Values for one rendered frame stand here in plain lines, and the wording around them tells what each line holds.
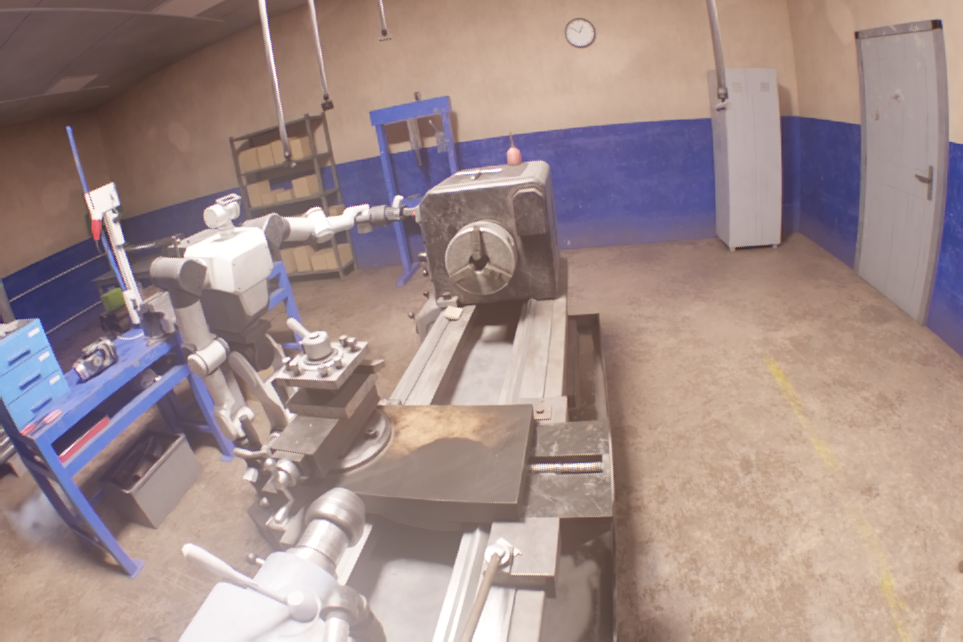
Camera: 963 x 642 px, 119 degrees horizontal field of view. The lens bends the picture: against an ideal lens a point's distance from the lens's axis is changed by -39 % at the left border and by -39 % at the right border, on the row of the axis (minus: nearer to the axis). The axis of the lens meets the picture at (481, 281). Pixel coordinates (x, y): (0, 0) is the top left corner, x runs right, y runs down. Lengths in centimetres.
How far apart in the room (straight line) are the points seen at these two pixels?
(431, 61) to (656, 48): 241
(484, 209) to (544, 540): 127
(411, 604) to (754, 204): 459
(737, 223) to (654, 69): 180
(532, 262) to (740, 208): 338
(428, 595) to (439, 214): 136
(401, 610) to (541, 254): 134
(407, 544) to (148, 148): 737
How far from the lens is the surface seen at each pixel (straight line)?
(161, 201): 790
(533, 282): 185
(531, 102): 502
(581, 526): 95
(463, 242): 162
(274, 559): 64
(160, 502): 283
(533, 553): 88
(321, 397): 107
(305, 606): 53
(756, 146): 488
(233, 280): 146
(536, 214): 171
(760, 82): 489
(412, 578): 108
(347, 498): 70
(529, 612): 86
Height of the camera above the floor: 159
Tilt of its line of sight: 20 degrees down
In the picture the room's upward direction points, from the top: 9 degrees counter-clockwise
